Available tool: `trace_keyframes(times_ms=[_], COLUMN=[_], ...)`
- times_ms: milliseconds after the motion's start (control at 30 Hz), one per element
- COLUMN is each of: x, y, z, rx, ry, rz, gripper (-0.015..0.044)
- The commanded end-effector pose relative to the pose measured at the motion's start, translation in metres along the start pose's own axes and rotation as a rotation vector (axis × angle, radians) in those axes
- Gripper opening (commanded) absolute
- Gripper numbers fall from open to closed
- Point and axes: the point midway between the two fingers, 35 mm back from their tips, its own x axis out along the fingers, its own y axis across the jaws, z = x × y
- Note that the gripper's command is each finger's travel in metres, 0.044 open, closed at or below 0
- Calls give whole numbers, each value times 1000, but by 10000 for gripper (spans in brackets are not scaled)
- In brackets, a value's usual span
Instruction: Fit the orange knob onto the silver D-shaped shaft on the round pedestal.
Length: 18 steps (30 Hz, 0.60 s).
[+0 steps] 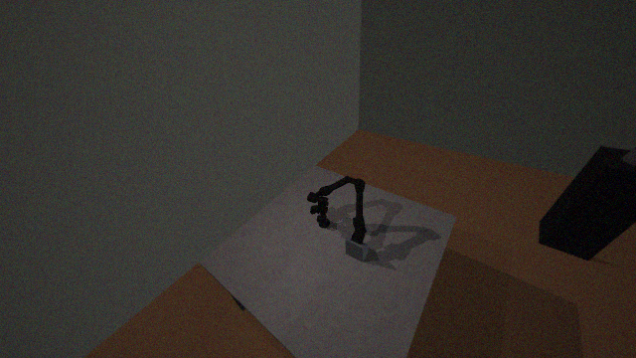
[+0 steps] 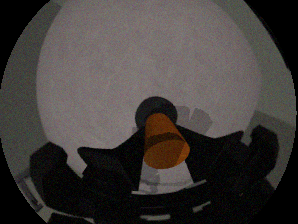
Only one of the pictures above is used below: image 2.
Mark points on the orange knob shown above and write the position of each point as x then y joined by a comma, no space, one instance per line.
164,147

